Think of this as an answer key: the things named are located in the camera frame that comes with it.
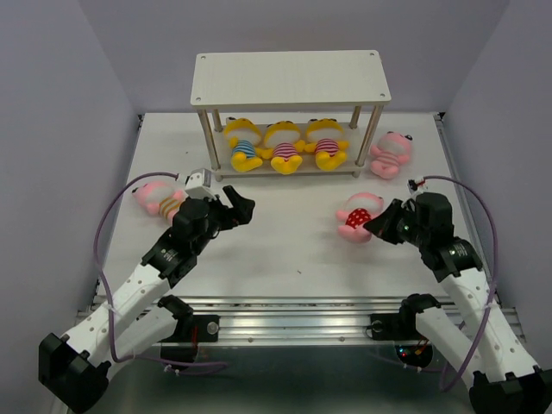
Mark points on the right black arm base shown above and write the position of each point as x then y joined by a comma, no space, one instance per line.
412,349

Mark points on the yellow plush pink-striped shirt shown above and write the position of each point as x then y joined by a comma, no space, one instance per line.
282,146

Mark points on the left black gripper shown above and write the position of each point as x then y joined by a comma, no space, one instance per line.
241,209

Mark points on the white two-tier shelf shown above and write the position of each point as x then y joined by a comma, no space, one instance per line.
237,83

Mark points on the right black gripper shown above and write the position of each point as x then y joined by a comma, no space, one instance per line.
381,224

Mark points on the yellow plush blue-striped shirt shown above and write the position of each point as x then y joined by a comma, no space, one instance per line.
244,138

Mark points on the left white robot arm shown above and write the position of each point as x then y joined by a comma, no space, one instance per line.
77,366

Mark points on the pink plush orange-striped shirt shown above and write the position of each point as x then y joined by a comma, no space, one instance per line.
159,198

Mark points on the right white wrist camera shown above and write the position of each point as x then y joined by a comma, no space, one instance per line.
416,187

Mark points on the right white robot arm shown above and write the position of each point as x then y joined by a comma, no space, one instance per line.
499,373

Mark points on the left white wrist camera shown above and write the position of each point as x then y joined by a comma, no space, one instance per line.
195,185

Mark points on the pink plush red polka-dot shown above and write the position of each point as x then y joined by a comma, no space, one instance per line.
359,209

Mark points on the aluminium rail frame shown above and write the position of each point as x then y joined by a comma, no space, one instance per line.
287,278

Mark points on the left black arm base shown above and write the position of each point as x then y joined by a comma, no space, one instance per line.
190,330

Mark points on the pink plush pink-striped shirt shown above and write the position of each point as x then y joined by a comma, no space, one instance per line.
392,151

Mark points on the yellow plush red-striped shirt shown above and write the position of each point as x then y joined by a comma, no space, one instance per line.
325,139

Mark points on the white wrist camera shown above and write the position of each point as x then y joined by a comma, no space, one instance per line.
195,185
416,187

